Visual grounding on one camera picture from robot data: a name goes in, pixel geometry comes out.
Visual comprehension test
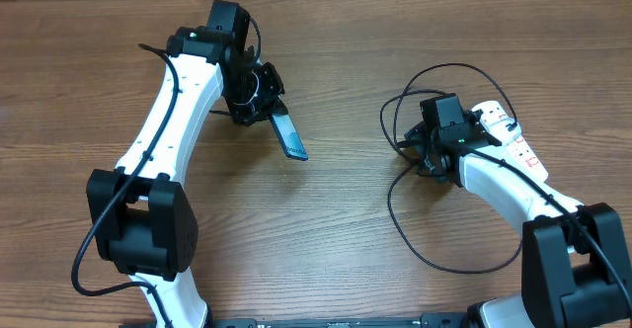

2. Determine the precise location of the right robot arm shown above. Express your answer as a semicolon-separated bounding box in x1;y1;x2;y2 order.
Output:
401;94;631;328

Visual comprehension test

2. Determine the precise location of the Samsung Galaxy smartphone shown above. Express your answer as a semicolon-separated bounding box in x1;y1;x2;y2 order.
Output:
271;114;308;161

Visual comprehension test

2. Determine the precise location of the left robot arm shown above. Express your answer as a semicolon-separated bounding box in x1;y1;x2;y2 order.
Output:
71;0;308;327

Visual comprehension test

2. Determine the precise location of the black USB charging cable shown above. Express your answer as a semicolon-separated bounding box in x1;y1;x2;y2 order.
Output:
379;62;524;276

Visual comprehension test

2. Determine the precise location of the white charger adapter plug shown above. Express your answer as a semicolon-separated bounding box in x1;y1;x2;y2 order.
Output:
487;118;521;146

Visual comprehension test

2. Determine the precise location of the white power strip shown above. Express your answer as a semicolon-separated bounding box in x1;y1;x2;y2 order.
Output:
472;101;548;182

